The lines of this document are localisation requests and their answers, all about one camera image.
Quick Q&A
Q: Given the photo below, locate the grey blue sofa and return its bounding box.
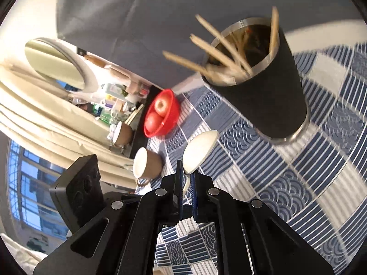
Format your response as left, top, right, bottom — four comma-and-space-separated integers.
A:
56, 0, 366, 88

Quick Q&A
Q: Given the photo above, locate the blue patterned tablecloth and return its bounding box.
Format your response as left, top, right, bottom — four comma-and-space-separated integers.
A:
147, 43, 366, 274

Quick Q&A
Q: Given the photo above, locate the round mirror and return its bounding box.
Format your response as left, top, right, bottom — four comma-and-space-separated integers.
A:
24, 37, 99, 93

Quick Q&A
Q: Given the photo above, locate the red apple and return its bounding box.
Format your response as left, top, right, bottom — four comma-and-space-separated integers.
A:
144, 111, 163, 133
154, 92, 173, 117

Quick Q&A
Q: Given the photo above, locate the red apple right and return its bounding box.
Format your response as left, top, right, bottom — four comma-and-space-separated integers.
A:
154, 92, 173, 117

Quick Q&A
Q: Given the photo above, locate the black utensil holder cup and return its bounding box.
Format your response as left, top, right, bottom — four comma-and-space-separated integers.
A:
205, 17, 310, 145

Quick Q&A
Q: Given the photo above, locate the red plastic bowl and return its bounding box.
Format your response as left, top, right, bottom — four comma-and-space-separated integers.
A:
144, 89, 180, 138

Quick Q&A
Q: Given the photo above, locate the cream curtain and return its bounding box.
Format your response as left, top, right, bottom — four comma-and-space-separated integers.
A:
1, 63, 136, 189

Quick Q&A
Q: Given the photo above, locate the red apple left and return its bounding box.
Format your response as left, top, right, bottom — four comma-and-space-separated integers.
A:
144, 111, 163, 133

